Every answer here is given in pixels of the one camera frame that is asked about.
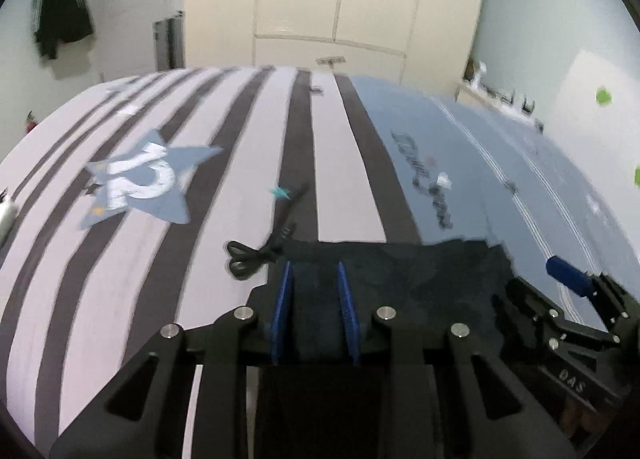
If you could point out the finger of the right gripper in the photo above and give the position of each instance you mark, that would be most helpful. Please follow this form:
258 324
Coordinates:
573 278

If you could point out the white pillow green dots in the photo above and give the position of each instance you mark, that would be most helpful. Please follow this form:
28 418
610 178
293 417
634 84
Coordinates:
595 121

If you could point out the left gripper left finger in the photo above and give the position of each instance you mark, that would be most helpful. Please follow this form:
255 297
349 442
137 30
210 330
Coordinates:
185 390

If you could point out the striped star bed sheet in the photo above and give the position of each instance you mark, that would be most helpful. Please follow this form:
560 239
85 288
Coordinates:
128 194

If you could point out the cream wardrobe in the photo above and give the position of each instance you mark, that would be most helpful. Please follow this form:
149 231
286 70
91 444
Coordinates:
421 44

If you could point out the black adidas sweatpants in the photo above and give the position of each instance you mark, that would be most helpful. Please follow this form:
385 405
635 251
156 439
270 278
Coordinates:
295 413

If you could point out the bedside shelf with items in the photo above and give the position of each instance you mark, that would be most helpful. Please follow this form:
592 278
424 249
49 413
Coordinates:
473 92

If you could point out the black jacket on wall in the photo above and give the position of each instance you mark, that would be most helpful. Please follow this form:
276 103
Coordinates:
59 22

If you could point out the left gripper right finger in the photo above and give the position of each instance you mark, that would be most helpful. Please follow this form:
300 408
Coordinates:
423 376

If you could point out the grey panel by door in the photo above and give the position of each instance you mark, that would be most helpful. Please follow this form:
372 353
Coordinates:
168 43

